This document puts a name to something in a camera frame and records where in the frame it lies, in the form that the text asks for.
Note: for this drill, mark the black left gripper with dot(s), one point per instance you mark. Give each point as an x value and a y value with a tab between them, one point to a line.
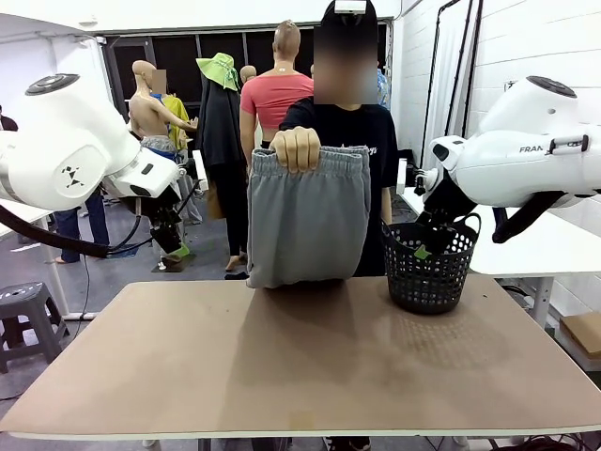
168	225

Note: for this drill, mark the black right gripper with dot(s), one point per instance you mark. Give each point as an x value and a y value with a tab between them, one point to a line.
446	204

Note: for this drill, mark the grey shorts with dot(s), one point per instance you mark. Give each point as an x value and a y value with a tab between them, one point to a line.
305	221

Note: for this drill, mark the person's left forearm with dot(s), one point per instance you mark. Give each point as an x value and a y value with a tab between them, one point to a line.
386	206

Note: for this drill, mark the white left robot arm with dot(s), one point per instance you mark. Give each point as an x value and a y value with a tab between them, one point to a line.
70	141

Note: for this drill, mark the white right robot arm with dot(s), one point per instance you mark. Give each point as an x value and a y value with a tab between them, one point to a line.
526	160

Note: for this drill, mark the person's right hand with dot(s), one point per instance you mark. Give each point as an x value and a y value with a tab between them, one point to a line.
298	148

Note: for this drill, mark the black perforated plastic basket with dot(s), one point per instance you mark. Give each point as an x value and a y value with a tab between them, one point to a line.
427	277

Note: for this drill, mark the black chair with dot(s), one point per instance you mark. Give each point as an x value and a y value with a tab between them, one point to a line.
407	157

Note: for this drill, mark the blue jeans on mannequin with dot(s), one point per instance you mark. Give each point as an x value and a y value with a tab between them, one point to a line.
70	230

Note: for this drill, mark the mannequin with green hat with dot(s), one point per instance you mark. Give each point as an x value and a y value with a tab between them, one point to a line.
220	136

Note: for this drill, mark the person in black t-shirt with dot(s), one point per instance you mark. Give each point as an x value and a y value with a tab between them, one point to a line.
375	122

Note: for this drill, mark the person in yellow shirt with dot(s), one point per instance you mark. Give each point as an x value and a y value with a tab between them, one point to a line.
176	117

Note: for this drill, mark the bare mannequin with blue cloth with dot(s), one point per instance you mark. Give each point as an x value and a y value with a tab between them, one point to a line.
145	108

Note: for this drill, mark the mannequin with floral shirt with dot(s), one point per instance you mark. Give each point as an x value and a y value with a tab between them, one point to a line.
384	89

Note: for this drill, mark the grey plastic stool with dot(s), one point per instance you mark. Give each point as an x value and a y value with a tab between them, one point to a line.
28	310

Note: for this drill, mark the black tripod stand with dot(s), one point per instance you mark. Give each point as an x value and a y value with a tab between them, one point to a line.
510	86

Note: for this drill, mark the black backdrop stand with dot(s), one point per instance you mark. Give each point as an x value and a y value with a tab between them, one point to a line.
472	70

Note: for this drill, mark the brown cardboard box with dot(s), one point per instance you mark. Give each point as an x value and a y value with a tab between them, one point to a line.
584	331

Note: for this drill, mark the green bucket hat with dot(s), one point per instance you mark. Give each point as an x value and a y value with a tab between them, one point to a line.
220	70

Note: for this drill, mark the mannequin with red top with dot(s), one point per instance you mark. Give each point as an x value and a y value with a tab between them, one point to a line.
277	94

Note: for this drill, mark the black cap with white patch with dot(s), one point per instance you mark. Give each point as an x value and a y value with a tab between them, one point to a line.
349	19

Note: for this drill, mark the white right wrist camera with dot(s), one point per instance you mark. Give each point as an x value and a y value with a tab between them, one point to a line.
403	176

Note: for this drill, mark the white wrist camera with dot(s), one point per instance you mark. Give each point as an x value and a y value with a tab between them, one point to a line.
201	171
403	176

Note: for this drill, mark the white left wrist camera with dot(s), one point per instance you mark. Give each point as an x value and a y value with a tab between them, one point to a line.
201	171

